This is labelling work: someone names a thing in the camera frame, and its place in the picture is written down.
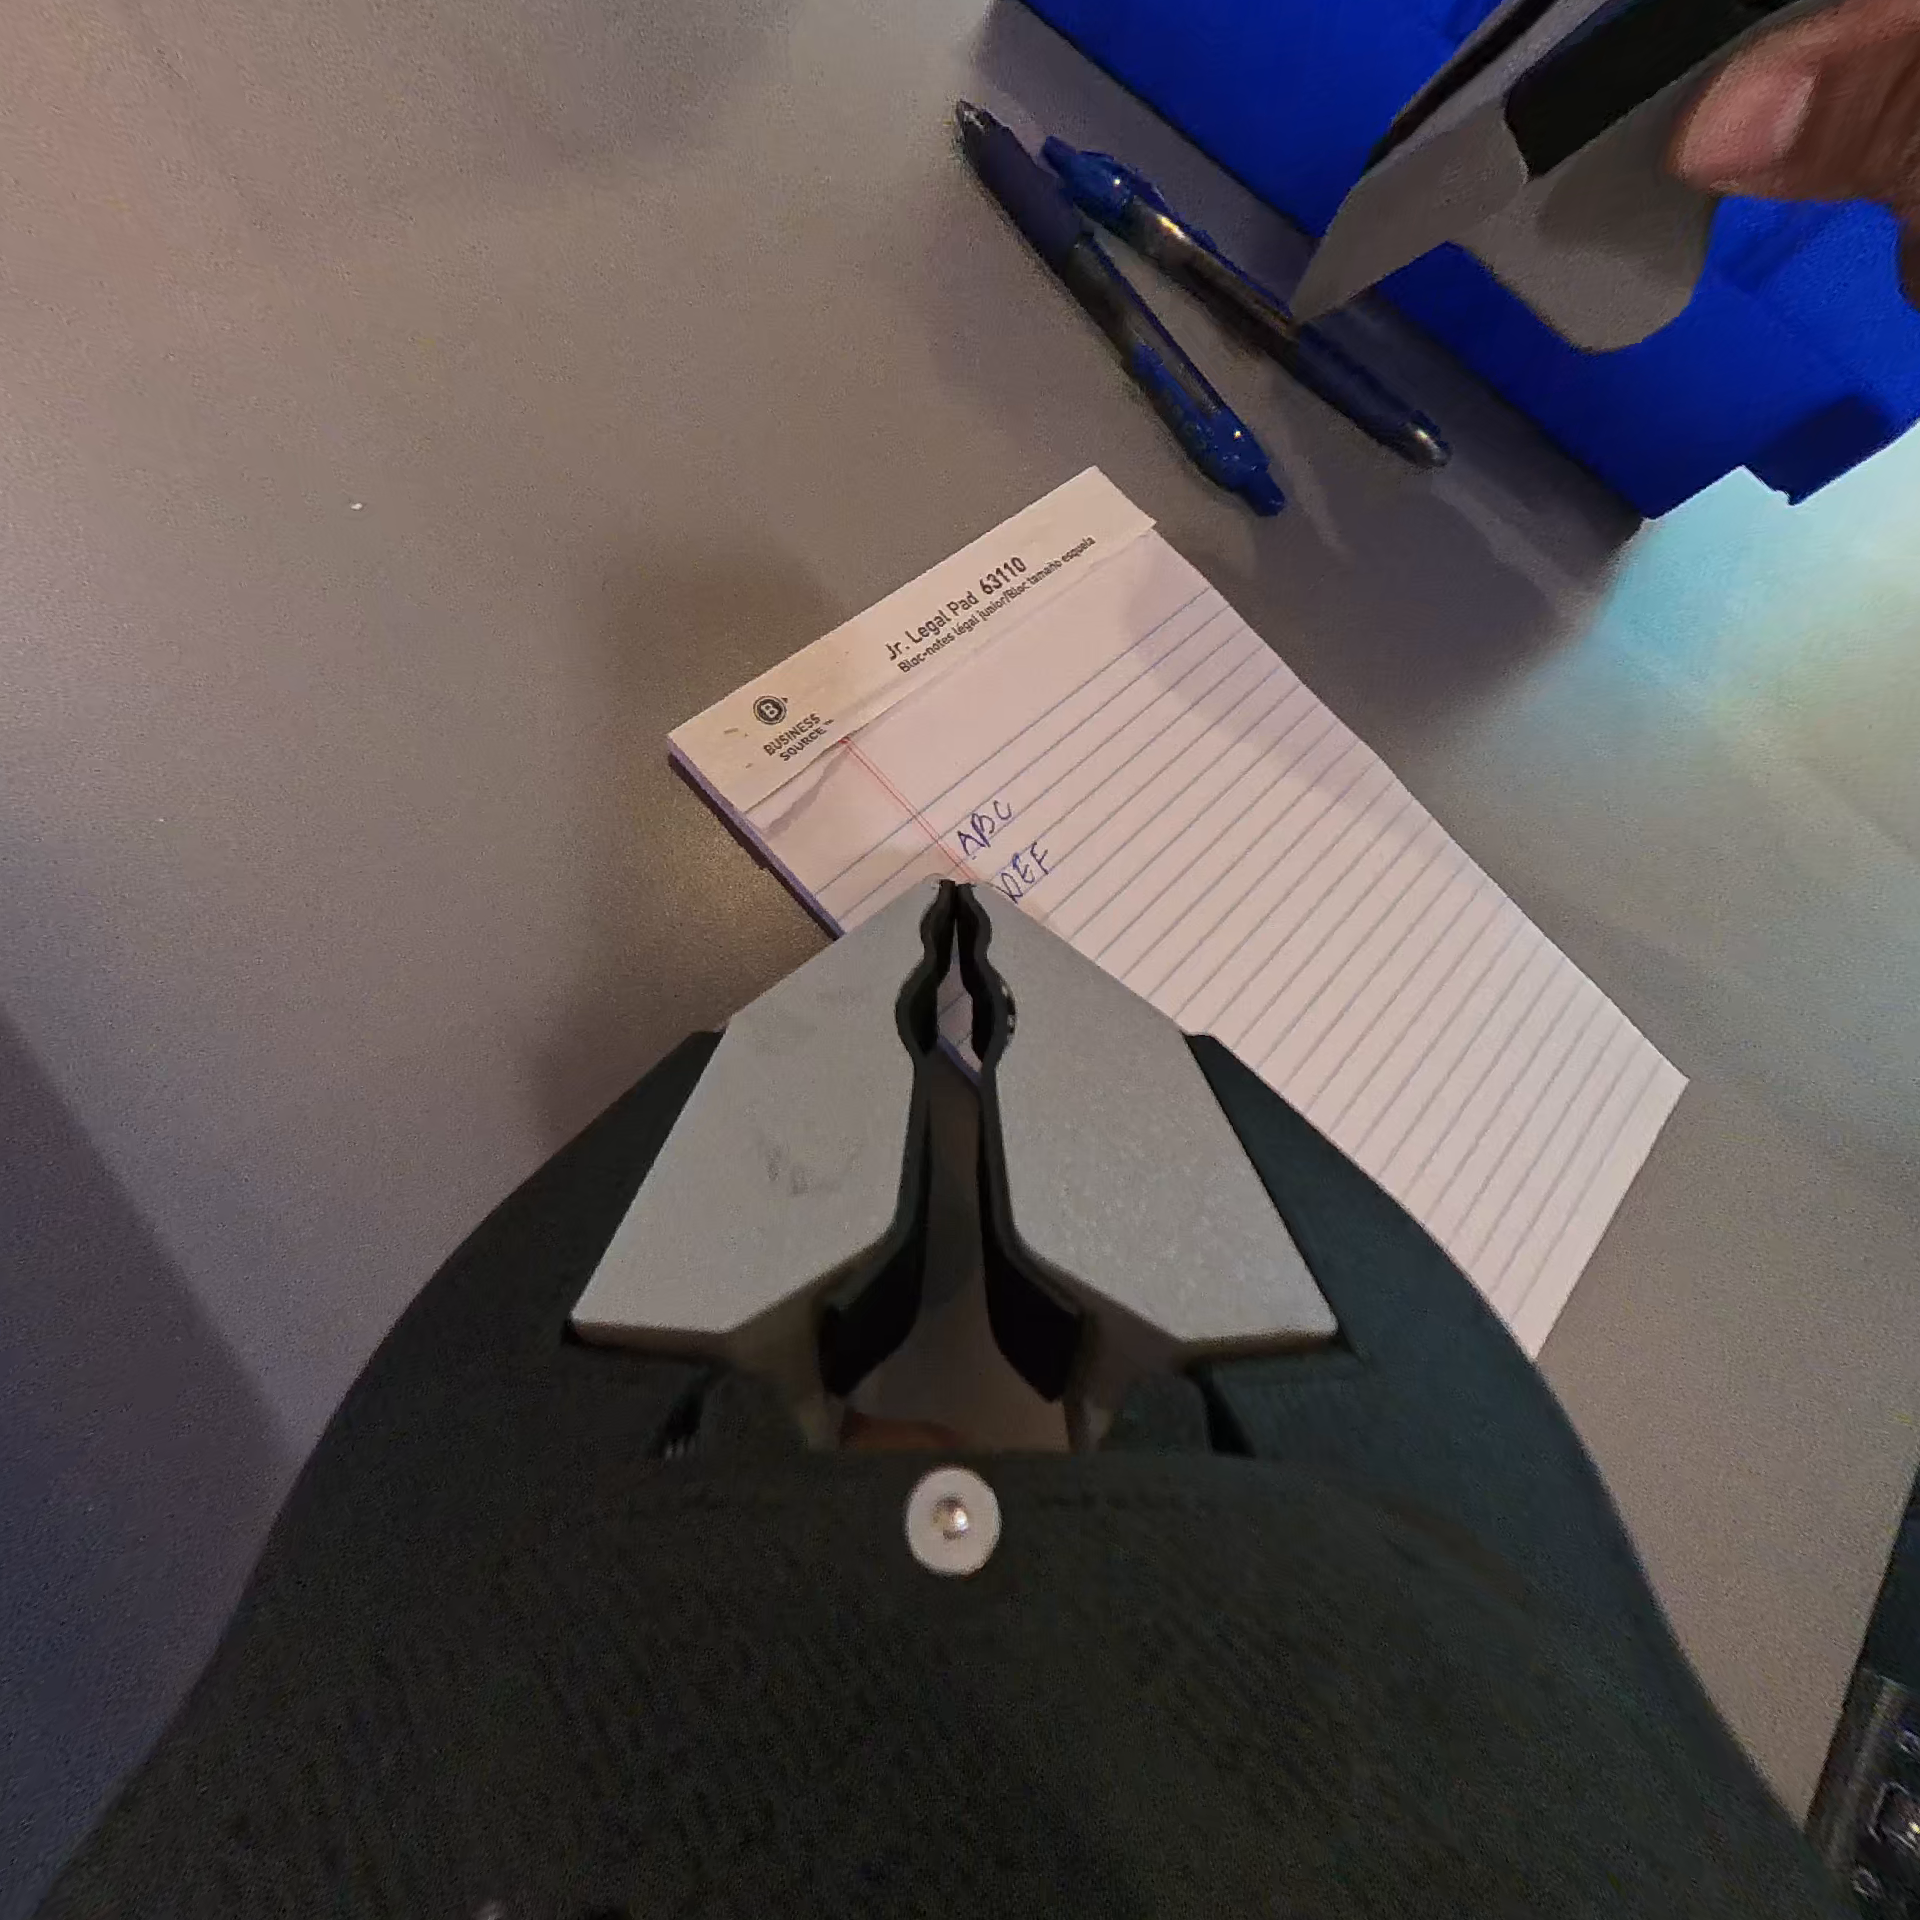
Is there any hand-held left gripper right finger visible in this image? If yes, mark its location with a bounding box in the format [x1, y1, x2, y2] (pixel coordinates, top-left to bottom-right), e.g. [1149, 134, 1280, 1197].
[958, 881, 1338, 1400]

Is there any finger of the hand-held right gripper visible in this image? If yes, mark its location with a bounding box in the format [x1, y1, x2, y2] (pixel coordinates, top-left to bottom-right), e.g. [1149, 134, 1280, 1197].
[1392, 0, 1553, 127]
[1290, 71, 1728, 355]

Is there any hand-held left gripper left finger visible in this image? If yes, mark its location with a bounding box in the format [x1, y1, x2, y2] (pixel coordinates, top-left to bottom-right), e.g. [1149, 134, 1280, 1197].
[566, 878, 962, 1397]

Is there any white lined legal pad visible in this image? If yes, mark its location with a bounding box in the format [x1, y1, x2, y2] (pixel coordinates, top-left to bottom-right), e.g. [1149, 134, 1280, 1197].
[668, 465, 1690, 1360]

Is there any blue clear-barrel gel pen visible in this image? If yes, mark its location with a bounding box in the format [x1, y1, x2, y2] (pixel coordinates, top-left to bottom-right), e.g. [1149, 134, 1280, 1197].
[1042, 136, 1455, 470]

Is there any person's right hand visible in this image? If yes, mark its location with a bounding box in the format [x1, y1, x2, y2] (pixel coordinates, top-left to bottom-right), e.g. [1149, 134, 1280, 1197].
[1667, 14, 1920, 207]

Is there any blue plastic bin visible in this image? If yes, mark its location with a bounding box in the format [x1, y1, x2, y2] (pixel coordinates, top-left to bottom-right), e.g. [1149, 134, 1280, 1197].
[1019, 0, 1920, 523]

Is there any dark blue retractable pen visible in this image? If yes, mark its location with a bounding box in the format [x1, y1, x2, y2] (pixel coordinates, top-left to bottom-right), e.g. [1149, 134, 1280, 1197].
[955, 101, 1290, 518]

